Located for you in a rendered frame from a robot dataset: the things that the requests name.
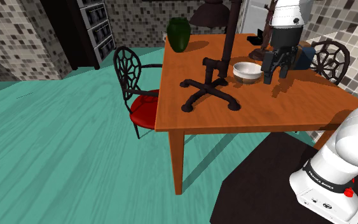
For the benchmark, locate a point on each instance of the dark robot stand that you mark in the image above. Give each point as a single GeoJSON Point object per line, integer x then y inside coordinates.
{"type": "Point", "coordinates": [259, 186]}

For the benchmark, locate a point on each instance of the blue box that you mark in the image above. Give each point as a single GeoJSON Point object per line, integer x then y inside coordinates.
{"type": "Point", "coordinates": [305, 57]}

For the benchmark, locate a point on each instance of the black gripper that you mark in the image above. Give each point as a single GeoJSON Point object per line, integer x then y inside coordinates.
{"type": "Point", "coordinates": [285, 37]}

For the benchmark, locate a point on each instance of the orange wooden table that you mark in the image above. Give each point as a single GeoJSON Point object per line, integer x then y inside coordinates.
{"type": "Point", "coordinates": [284, 105]}

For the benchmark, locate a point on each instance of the black chair with red seat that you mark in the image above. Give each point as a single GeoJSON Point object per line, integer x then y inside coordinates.
{"type": "Point", "coordinates": [144, 108]}

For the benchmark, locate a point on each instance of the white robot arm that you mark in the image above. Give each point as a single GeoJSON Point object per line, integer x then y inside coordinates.
{"type": "Point", "coordinates": [327, 173]}

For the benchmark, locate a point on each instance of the white door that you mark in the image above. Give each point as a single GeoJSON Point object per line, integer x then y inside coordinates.
{"type": "Point", "coordinates": [254, 15]}

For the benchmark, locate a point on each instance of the black lattice-back chair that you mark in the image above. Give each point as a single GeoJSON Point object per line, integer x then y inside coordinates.
{"type": "Point", "coordinates": [330, 62]}

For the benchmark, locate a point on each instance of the dark green vase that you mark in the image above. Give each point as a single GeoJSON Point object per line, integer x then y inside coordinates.
{"type": "Point", "coordinates": [178, 34]}

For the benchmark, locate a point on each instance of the white bowl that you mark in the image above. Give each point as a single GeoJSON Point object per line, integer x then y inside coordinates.
{"type": "Point", "coordinates": [247, 72]}

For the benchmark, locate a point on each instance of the small black box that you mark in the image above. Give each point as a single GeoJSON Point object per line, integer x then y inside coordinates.
{"type": "Point", "coordinates": [254, 39]}

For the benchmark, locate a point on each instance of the dark pipe table lamp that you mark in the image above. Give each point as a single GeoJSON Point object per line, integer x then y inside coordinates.
{"type": "Point", "coordinates": [209, 90]}

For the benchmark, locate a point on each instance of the brown tree-shaped figure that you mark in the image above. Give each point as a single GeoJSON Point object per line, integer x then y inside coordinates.
{"type": "Point", "coordinates": [267, 34]}

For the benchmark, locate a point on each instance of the dark shelf cabinet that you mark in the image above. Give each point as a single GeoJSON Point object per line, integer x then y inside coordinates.
{"type": "Point", "coordinates": [99, 31]}

